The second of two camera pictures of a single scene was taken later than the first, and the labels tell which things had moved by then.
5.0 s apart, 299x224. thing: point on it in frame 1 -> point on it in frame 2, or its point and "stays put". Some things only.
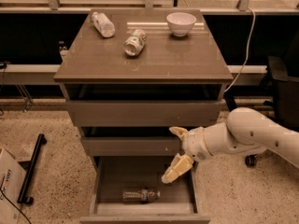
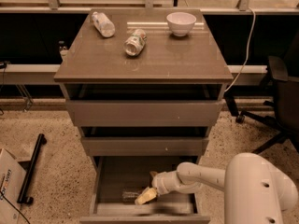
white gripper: x=193 y=143 -> x=163 y=183
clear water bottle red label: x=141 y=195 stays put
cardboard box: x=12 y=177 stays put
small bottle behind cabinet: x=63 y=49 stays put
